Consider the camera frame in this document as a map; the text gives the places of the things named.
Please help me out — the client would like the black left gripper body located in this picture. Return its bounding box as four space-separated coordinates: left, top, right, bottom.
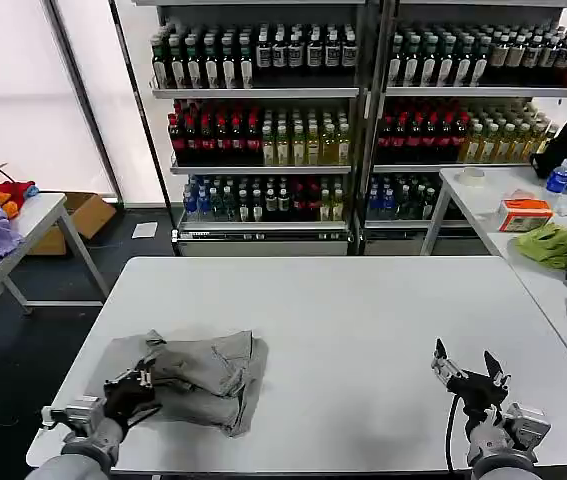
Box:
102 373 158 428

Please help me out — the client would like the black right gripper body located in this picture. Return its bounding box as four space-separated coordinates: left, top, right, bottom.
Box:
445 369 510 422

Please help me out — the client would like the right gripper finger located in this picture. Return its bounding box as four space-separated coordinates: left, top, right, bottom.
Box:
482 349 512 391
430 338 465 385

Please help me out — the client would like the grey printed t-shirt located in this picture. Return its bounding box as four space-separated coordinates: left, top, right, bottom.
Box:
85 328 271 439

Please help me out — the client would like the green cloth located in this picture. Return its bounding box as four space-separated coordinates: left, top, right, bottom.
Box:
512 222 567 271

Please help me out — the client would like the white desk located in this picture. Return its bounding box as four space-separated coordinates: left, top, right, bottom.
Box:
419 166 567 387

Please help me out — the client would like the orange tissue box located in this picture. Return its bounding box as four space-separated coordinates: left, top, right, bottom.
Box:
497 197 556 233

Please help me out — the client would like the brown cardboard box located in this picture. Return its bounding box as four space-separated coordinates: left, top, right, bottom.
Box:
27 192 118 256

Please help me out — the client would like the white side table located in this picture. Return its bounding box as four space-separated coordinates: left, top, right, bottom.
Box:
0 192 110 372

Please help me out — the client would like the white tape roll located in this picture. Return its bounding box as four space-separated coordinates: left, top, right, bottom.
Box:
455 167 487 188

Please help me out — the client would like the orange cloth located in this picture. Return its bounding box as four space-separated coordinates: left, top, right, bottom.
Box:
0 192 22 220

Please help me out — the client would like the blue water bottle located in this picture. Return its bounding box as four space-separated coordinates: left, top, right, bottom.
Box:
544 158 567 214

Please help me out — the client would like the red cloth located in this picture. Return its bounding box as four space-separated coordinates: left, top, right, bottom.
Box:
0 180 37 211

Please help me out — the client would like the shelf with dark bottles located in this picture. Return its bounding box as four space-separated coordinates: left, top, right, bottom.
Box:
362 0 567 256
132 0 370 256

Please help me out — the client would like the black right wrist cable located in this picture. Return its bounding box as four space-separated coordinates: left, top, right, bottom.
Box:
443 393 465 474

